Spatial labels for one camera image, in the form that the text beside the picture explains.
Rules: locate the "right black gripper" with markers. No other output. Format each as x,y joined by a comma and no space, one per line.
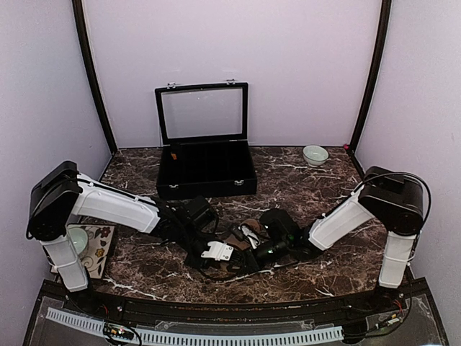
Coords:
261,266

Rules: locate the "left black frame post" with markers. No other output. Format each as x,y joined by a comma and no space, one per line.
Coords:
91,74

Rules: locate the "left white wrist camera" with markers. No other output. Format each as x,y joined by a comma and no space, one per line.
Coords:
218,251

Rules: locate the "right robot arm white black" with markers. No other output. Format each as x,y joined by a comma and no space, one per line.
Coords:
400,201

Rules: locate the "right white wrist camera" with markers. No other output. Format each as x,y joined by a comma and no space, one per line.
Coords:
244,232

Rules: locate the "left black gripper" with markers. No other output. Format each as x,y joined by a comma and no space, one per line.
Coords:
204,264

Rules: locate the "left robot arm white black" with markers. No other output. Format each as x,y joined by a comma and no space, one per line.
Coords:
65,192

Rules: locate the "pale green bowl on mat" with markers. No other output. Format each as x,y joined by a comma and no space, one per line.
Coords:
80,240

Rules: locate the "black front rail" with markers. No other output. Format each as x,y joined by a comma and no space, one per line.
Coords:
348,308

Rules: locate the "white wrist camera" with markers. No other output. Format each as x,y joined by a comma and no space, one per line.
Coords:
244,232
218,251

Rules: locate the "tan brown sock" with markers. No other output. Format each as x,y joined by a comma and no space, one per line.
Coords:
244,249

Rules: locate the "white slotted cable duct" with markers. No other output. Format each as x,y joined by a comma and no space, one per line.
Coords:
200,334

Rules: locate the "black display case glass lid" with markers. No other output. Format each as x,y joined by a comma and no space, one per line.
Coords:
206,126

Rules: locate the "floral patterned mat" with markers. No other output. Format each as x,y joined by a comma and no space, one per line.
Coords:
95,257

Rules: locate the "pale green bowl at back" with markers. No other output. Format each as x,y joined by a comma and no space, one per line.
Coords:
315,156

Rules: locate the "green circuit board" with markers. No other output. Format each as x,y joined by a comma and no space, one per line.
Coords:
117,332

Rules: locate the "right black frame post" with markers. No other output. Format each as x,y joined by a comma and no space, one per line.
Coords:
379,46

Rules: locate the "black frame post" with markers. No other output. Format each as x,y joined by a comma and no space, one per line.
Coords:
379,46
91,74

